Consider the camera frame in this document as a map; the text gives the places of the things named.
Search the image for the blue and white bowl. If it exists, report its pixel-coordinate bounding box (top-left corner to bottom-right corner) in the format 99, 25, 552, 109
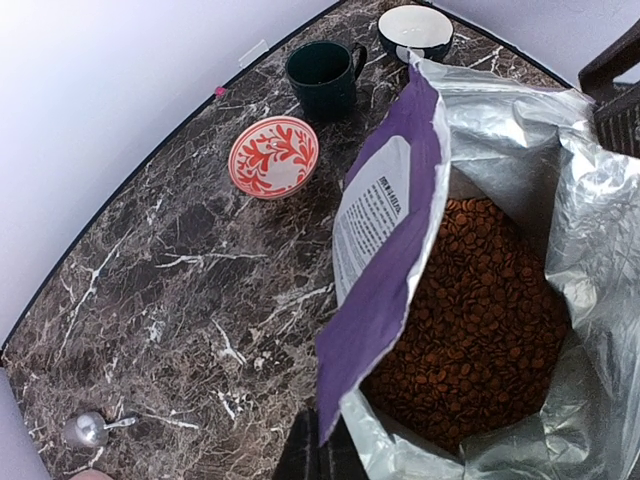
377, 5, 454, 63

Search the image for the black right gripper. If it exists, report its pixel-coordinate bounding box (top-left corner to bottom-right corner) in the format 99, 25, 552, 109
579, 22, 640, 155

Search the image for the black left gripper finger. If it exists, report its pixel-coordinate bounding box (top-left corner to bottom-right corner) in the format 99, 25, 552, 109
272, 408, 367, 480

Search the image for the red patterned white bowl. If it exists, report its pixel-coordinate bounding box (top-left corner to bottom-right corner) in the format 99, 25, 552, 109
228, 116, 319, 200

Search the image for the pink double pet bowl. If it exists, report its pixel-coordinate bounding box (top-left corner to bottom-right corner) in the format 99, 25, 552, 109
69, 469, 114, 480

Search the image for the brown pet food kibble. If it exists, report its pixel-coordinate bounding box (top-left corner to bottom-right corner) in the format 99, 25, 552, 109
361, 199, 569, 452

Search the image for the purple pet food bag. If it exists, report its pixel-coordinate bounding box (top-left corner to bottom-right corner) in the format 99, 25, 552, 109
316, 56, 639, 479

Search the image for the dark green mug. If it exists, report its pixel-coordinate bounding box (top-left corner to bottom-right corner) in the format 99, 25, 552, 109
285, 40, 368, 122

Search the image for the silver metal scoop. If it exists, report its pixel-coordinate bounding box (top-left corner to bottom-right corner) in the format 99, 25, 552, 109
62, 411, 138, 448

